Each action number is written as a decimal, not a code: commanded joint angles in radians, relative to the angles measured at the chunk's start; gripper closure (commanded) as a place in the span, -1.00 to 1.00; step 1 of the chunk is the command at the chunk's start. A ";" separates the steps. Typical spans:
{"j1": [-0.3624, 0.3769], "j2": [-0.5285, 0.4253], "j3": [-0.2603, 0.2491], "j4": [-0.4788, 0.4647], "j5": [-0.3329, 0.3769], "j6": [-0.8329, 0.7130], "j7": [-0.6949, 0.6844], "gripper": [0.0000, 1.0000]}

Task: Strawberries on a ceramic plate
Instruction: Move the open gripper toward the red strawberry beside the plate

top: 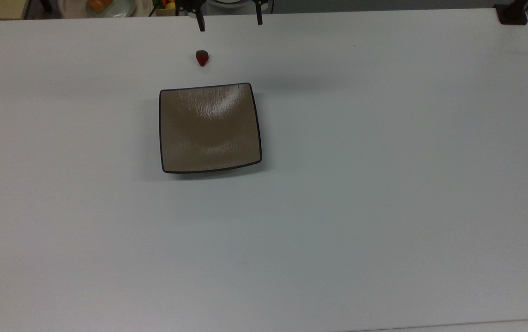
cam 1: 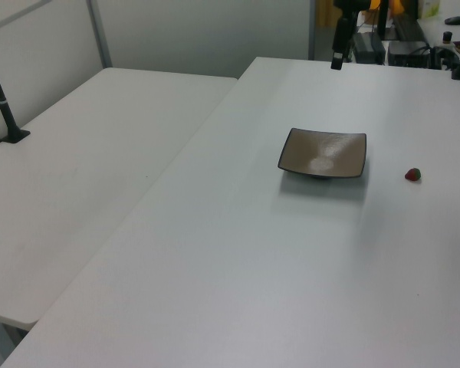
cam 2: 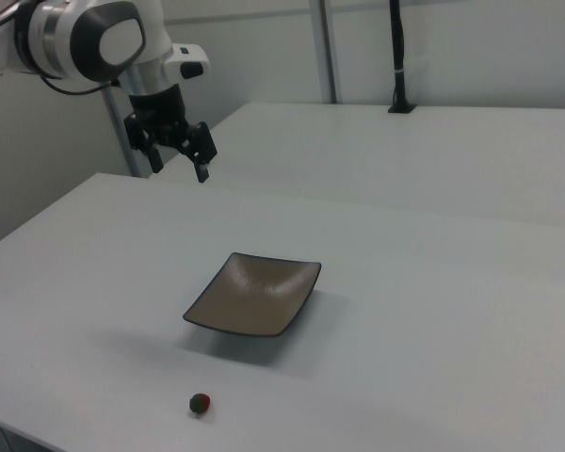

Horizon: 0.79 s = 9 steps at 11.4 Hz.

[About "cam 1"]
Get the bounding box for grey metal partition post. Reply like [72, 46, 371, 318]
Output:
[85, 0, 113, 71]
[307, 0, 317, 61]

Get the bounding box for black monitor stand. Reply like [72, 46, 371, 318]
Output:
[376, 0, 391, 41]

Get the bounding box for green and white box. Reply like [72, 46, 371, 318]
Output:
[419, 0, 442, 20]

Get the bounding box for black electronics box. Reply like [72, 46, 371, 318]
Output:
[351, 32, 386, 64]
[388, 39, 433, 68]

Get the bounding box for orange background object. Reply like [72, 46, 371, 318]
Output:
[370, 0, 406, 17]

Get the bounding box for white side table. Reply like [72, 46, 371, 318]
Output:
[0, 67, 239, 331]

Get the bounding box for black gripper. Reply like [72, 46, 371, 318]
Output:
[330, 0, 371, 71]

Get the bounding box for square brown ceramic plate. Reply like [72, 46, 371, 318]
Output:
[277, 127, 368, 181]

